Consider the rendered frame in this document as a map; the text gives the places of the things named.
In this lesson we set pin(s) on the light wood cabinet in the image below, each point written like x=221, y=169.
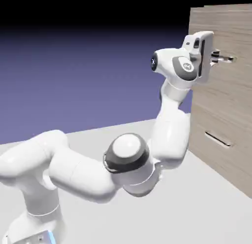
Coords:
x=226, y=102

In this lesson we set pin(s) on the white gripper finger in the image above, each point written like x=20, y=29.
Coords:
x=216, y=53
x=213, y=62

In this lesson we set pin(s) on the light wood drawer front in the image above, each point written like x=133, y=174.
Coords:
x=222, y=161
x=228, y=84

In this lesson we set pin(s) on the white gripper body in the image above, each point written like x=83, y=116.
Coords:
x=207, y=56

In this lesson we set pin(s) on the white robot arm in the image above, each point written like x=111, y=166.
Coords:
x=82, y=173

